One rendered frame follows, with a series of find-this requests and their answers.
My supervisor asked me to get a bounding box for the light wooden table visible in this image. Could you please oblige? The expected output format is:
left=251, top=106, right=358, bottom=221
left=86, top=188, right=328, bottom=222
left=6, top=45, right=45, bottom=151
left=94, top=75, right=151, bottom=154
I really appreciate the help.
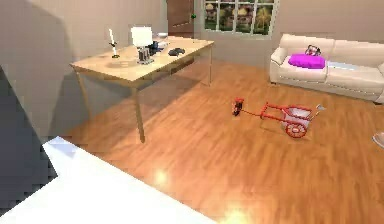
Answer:
left=69, top=35, right=215, bottom=144

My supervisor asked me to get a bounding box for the white shade table lamp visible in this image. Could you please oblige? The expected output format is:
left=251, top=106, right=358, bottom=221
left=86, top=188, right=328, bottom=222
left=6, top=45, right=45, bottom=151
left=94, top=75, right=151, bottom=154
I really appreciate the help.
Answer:
left=130, top=25, right=156, bottom=66

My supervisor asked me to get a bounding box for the brown room door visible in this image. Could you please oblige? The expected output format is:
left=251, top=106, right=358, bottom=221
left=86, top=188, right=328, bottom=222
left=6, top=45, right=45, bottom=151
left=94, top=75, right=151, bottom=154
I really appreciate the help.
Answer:
left=166, top=0, right=195, bottom=38

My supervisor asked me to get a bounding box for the white furniture top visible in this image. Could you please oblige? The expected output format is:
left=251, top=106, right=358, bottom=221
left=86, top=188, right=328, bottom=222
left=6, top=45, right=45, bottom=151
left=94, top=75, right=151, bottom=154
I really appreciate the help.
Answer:
left=0, top=135, right=218, bottom=224

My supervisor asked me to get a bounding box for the magenta cushion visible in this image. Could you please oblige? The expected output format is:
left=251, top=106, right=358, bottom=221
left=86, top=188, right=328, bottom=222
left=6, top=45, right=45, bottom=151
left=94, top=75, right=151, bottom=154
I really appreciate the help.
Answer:
left=287, top=53, right=327, bottom=70

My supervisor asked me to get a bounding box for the cream sofa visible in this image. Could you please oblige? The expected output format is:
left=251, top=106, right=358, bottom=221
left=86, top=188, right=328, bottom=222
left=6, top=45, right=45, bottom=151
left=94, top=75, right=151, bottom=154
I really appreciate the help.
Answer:
left=269, top=33, right=384, bottom=105

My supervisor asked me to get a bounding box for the black flat object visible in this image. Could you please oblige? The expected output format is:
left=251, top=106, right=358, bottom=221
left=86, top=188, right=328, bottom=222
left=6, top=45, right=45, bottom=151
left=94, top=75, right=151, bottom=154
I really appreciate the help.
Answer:
left=167, top=47, right=186, bottom=57

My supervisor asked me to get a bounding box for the pale round object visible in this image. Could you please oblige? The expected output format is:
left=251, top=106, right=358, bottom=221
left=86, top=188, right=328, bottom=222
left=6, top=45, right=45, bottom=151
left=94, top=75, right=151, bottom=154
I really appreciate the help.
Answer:
left=371, top=131, right=384, bottom=150

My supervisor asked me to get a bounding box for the white candle on black holder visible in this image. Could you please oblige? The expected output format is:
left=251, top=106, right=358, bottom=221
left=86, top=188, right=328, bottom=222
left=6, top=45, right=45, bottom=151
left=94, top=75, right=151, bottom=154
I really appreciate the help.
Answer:
left=107, top=28, right=121, bottom=60

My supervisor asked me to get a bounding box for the white framed window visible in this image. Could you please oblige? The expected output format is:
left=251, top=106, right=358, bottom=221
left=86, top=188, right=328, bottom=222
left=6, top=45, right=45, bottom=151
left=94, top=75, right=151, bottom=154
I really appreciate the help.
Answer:
left=202, top=0, right=280, bottom=38

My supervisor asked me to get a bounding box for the red and white toy cart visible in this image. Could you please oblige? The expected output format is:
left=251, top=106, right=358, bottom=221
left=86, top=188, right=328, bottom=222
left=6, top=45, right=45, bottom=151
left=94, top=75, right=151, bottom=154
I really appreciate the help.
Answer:
left=231, top=97, right=327, bottom=139

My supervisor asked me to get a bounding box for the dark blue small object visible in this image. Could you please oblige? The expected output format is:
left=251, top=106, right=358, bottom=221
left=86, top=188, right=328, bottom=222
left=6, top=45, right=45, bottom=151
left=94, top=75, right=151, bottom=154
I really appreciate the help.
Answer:
left=148, top=40, right=165, bottom=56

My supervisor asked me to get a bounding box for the pink and black small object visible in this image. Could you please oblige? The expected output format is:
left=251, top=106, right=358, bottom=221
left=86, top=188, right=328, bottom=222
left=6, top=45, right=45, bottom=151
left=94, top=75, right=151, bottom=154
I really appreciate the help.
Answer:
left=304, top=44, right=322, bottom=57

